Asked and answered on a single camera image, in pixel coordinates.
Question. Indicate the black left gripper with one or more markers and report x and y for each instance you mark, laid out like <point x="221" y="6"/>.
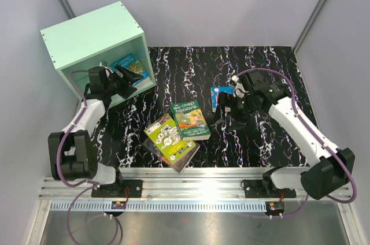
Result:
<point x="129" y="78"/>

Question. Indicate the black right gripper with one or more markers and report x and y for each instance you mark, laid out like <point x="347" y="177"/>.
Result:
<point x="239" y="121"/>

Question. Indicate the blue 26-storey treehouse book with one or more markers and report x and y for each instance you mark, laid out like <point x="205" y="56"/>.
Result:
<point x="131" y="63"/>

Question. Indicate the green 104-storey treehouse book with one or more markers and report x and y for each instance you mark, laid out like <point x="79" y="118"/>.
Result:
<point x="190" y="121"/>

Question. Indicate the lime green paperback book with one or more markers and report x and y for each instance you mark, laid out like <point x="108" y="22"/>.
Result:
<point x="166" y="137"/>

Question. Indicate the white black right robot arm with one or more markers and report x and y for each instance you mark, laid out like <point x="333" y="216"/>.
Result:
<point x="329" y="173"/>

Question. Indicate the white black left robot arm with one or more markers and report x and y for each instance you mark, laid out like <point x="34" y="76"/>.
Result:
<point x="73" y="158"/>

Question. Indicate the blue cartoon cover book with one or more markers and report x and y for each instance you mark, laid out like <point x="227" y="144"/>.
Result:
<point x="214" y="91"/>

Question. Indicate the black marbled table mat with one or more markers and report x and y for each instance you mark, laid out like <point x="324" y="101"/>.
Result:
<point x="187" y="74"/>

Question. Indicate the mint green open cabinet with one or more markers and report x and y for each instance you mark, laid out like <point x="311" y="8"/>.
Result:
<point x="103" y="35"/>

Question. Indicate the dark tale two cities book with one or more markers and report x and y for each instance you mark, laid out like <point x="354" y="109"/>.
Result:
<point x="180" y="164"/>

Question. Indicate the right small circuit board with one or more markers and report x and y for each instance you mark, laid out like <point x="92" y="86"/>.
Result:
<point x="276" y="206"/>

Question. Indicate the small circuit board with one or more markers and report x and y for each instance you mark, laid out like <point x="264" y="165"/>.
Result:
<point x="118" y="205"/>
<point x="276" y="206"/>

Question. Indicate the left small circuit board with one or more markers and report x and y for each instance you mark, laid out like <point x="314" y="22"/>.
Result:
<point x="118" y="205"/>

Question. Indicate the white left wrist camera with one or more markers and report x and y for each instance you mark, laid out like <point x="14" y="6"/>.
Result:
<point x="107" y="69"/>

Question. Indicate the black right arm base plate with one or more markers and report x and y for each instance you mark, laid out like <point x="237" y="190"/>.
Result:
<point x="254" y="188"/>

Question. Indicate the aluminium mounting rail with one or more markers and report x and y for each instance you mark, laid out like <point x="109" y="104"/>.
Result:
<point x="193" y="184"/>

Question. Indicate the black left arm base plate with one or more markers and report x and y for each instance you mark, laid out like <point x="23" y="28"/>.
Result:
<point x="127" y="187"/>

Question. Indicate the white slotted cable duct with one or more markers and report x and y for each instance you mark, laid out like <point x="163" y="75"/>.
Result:
<point x="163" y="206"/>

